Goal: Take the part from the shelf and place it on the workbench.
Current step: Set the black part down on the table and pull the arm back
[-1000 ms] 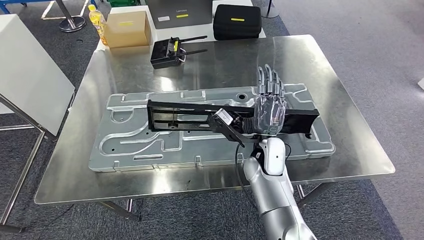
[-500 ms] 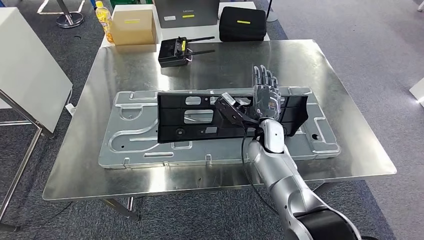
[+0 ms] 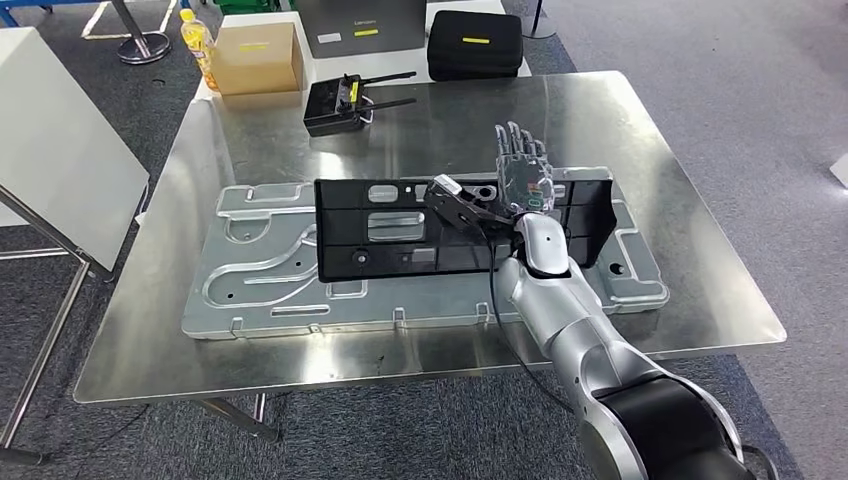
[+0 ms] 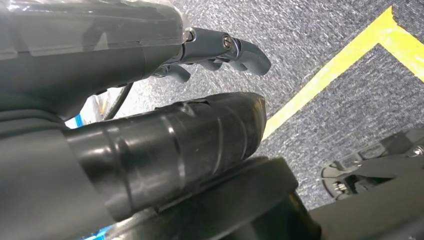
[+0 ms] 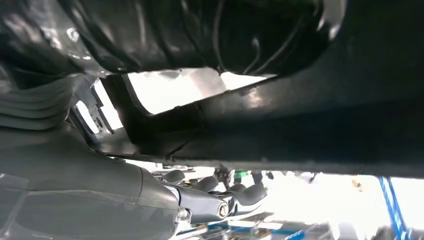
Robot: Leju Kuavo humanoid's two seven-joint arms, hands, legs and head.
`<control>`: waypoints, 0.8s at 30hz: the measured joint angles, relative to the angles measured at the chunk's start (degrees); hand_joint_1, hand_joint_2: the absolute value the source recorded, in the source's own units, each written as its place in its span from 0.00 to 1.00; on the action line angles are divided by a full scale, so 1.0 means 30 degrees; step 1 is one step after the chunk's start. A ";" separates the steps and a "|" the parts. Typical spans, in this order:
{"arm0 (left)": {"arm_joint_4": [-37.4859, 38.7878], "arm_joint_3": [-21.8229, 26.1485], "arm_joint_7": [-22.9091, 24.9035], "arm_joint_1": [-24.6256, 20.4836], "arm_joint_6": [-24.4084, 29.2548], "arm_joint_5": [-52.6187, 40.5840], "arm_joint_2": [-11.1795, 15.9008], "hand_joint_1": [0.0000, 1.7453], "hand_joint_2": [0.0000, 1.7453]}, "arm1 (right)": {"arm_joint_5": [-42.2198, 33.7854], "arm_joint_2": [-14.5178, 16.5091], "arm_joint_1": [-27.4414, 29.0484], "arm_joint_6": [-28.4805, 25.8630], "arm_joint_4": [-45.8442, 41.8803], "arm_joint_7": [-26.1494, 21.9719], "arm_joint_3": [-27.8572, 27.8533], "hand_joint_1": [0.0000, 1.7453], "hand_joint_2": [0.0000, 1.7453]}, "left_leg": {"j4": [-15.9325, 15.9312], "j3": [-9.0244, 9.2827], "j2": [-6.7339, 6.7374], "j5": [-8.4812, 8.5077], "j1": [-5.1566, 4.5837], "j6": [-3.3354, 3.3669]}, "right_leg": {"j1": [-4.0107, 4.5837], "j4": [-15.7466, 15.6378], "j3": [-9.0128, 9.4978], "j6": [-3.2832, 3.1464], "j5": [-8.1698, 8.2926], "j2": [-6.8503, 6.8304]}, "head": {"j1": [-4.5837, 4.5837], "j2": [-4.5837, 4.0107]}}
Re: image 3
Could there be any black plastic plate part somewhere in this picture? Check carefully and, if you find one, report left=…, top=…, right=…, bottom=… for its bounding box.
left=313, top=173, right=619, bottom=285

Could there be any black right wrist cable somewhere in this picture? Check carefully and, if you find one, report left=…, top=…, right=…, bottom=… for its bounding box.
left=486, top=225, right=579, bottom=417

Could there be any white floor tape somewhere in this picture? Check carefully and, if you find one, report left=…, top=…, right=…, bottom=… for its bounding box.
left=80, top=0, right=180, bottom=41

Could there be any silver metal bar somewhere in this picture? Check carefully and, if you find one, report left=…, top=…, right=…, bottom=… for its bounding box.
left=0, top=246, right=92, bottom=465

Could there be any grey stamped metal panel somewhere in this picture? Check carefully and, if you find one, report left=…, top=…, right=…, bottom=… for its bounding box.
left=180, top=165, right=672, bottom=342

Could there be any yellow oil bottle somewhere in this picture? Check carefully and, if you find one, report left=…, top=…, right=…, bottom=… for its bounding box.
left=178, top=7, right=219, bottom=93

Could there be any black zip case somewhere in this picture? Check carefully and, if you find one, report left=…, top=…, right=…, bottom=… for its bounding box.
left=426, top=9, right=525, bottom=83

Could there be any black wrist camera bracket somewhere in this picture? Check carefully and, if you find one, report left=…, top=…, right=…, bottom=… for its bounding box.
left=423, top=175, right=526, bottom=234

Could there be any stainless steel workbench table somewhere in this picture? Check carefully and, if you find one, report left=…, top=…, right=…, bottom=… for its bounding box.
left=72, top=69, right=788, bottom=444

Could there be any black floor cable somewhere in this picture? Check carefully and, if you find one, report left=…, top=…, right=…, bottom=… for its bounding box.
left=46, top=402, right=154, bottom=480

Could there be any green crate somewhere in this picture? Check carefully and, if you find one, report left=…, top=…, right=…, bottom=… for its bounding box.
left=211, top=0, right=281, bottom=17

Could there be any chrome stanchion base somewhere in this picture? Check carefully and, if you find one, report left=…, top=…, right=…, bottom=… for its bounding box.
left=109, top=0, right=172, bottom=66

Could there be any black remote with antennas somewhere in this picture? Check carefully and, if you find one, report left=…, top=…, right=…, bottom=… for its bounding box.
left=302, top=70, right=419, bottom=139

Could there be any white low table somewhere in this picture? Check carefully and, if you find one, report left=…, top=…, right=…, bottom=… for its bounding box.
left=193, top=0, right=533, bottom=102

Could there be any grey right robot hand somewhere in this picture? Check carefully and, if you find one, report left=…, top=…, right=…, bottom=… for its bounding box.
left=493, top=121, right=556, bottom=217

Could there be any grey flat carton box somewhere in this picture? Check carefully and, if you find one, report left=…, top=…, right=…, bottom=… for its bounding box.
left=294, top=0, right=428, bottom=60

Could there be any white board panel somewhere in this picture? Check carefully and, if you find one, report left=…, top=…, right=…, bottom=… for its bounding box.
left=0, top=26, right=151, bottom=273

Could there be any brown cardboard box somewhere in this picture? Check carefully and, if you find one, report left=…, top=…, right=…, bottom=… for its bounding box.
left=211, top=23, right=305, bottom=97

